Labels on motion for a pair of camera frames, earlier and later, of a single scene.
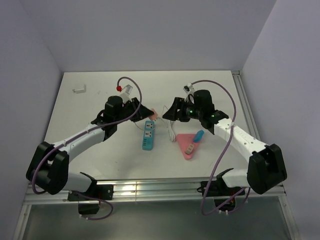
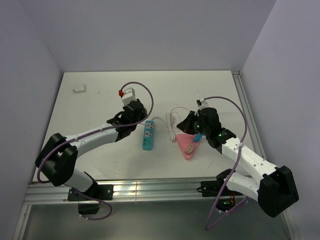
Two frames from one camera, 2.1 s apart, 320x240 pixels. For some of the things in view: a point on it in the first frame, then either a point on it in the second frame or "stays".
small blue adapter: [199, 136] stays
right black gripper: [172, 113] to [186, 126]
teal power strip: [148, 142] stays
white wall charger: [80, 91] stays
